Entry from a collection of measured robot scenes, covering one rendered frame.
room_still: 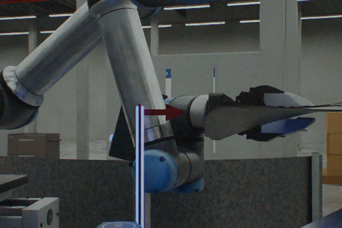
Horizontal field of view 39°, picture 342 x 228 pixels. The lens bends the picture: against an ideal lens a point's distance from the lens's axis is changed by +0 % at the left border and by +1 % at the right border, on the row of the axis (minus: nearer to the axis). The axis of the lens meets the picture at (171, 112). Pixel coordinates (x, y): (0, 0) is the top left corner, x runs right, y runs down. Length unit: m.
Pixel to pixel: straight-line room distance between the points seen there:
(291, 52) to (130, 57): 10.03
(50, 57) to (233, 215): 1.68
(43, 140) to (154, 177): 6.55
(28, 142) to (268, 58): 3.97
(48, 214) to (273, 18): 4.23
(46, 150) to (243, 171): 5.11
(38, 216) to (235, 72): 5.89
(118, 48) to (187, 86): 6.02
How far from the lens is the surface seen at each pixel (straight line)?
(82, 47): 1.07
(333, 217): 0.72
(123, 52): 0.86
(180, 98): 0.96
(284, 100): 0.78
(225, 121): 0.68
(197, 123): 0.90
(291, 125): 0.77
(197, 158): 0.95
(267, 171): 2.62
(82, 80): 12.01
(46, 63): 1.10
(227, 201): 2.53
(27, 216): 1.00
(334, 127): 8.72
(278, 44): 5.00
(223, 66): 6.78
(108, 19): 0.88
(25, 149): 7.49
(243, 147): 6.72
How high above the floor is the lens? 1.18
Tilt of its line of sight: level
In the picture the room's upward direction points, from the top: straight up
